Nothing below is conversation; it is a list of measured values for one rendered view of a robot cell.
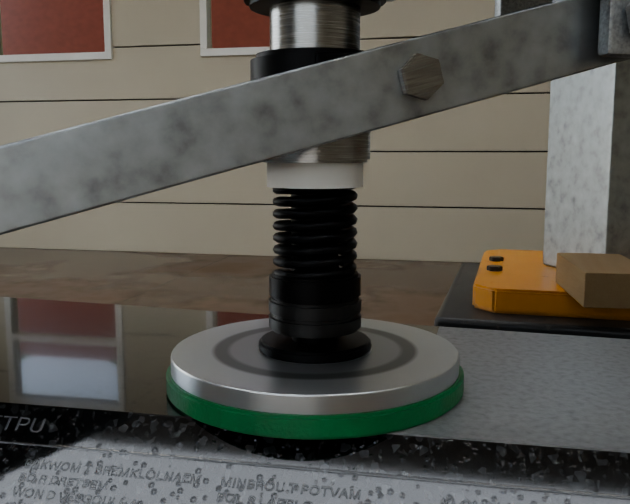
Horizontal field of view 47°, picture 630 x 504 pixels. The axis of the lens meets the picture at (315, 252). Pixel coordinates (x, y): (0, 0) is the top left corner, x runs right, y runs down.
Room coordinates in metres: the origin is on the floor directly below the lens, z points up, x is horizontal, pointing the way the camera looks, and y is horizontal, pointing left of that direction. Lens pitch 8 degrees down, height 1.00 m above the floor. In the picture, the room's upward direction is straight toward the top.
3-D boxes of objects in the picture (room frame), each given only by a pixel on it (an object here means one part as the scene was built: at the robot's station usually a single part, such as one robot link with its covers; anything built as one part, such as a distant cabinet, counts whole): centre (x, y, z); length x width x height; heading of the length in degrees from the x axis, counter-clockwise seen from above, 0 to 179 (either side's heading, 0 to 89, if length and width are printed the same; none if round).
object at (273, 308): (0.53, 0.00, 0.88); 0.07 x 0.07 x 0.01
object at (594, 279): (1.08, -0.44, 0.81); 0.20 x 0.10 x 0.05; 172
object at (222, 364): (0.53, 0.00, 0.84); 0.21 x 0.21 x 0.01
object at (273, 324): (0.53, 0.00, 0.87); 0.07 x 0.07 x 0.01
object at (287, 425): (0.53, 0.00, 0.84); 0.22 x 0.22 x 0.04
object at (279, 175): (0.53, 0.00, 0.99); 0.07 x 0.07 x 0.04
